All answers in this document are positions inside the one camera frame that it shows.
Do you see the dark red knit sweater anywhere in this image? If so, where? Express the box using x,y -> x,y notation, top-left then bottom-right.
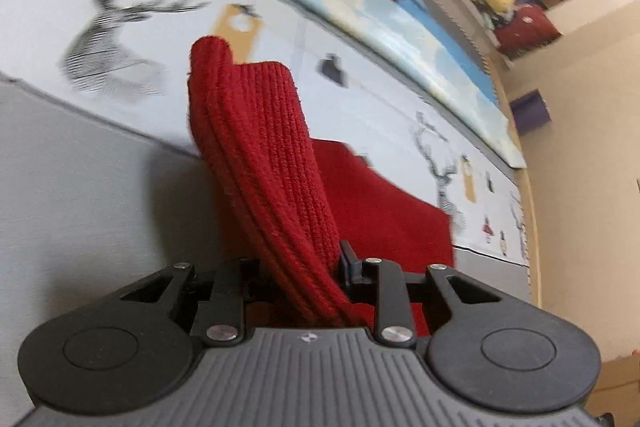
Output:
188,36 -> 454,327

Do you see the grey printed bed sheet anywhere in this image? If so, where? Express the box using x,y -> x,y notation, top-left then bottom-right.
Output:
1,0 -> 528,426

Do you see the purple paper bag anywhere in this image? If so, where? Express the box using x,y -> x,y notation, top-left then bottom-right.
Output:
510,90 -> 551,135

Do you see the blue bed mat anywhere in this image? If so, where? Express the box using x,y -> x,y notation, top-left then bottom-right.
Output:
396,0 -> 499,106

